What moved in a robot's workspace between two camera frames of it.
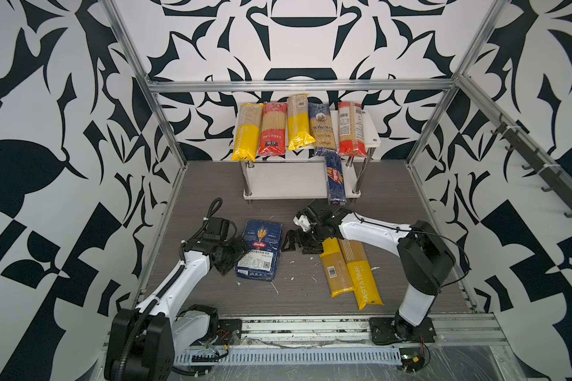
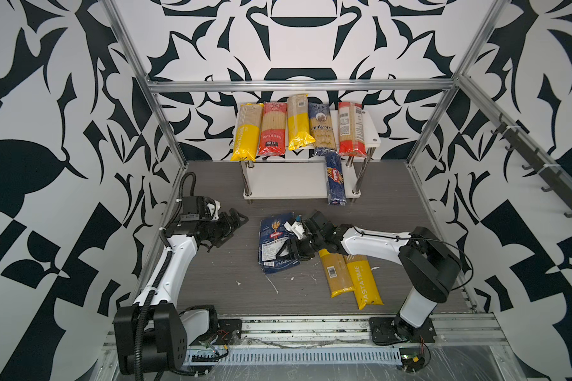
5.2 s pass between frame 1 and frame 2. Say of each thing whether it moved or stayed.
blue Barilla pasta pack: moved
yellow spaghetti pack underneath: stayed
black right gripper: moved
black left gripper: moved
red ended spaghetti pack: stayed
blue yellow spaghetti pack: stayed
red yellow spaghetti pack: stayed
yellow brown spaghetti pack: stayed
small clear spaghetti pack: stayed
